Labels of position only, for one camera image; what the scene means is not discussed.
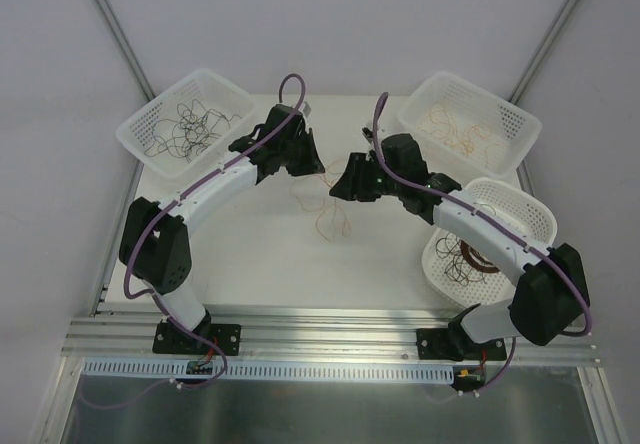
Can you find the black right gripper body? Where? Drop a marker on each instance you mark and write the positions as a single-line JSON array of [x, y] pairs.
[[364, 175]]

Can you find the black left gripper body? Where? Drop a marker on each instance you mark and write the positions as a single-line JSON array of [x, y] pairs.
[[298, 149]]

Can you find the dark cable pulled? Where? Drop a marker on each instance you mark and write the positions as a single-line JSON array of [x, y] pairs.
[[192, 130]]

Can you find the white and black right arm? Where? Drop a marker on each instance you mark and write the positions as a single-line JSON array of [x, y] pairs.
[[550, 284]]

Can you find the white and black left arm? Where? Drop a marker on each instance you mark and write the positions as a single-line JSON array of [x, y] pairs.
[[155, 247]]

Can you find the white basket far left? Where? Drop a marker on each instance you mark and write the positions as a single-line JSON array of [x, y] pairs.
[[213, 91]]

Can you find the white basket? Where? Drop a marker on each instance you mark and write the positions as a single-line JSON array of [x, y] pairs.
[[480, 130], [213, 91], [465, 281]]

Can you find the white basket far right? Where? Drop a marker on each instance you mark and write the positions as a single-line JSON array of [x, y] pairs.
[[480, 130]]

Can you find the white basket near right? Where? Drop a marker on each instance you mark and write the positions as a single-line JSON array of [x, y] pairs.
[[465, 281]]

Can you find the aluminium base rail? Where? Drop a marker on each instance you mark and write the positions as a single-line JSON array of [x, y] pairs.
[[268, 333]]

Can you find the white slotted cable duct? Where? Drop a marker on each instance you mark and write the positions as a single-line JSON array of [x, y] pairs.
[[181, 369]]

